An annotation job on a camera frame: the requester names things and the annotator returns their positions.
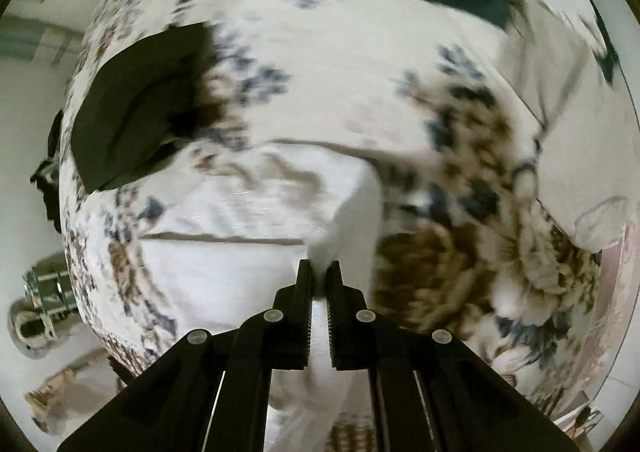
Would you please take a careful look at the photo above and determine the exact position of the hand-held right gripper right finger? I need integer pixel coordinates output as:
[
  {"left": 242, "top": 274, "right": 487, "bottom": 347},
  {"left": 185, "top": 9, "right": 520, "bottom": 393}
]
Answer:
[{"left": 326, "top": 260, "right": 581, "bottom": 452}]

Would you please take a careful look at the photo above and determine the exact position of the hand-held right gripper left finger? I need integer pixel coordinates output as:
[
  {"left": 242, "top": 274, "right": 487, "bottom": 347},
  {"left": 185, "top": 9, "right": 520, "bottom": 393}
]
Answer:
[{"left": 57, "top": 259, "right": 316, "bottom": 452}]

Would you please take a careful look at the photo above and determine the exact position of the white small garment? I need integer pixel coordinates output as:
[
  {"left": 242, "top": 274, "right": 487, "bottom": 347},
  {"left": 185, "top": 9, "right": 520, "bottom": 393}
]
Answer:
[{"left": 140, "top": 139, "right": 383, "bottom": 452}]

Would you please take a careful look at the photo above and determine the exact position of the pile of black clothes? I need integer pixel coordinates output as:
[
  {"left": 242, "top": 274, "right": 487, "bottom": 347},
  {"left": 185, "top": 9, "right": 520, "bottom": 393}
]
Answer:
[{"left": 30, "top": 109, "right": 65, "bottom": 234}]

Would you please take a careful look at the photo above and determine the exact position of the floral bed sheet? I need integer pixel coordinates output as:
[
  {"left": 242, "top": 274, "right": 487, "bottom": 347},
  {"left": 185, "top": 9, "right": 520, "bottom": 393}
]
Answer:
[{"left": 57, "top": 0, "right": 633, "bottom": 452}]

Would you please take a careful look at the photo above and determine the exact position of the black folded garment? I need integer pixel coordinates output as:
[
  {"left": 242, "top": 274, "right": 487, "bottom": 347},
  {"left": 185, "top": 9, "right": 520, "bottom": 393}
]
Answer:
[{"left": 70, "top": 22, "right": 219, "bottom": 194}]

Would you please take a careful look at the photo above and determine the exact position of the chrome metal object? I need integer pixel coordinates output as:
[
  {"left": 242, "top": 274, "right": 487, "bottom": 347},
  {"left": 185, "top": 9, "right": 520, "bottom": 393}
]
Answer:
[{"left": 22, "top": 256, "right": 77, "bottom": 315}]

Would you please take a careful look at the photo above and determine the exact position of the white pillow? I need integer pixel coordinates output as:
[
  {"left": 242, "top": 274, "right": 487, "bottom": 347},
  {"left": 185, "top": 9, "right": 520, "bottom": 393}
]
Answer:
[{"left": 502, "top": 0, "right": 632, "bottom": 254}]

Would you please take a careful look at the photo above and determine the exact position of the green striped curtain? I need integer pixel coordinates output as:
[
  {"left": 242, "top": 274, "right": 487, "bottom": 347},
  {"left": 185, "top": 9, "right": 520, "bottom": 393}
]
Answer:
[{"left": 0, "top": 14, "right": 87, "bottom": 64}]

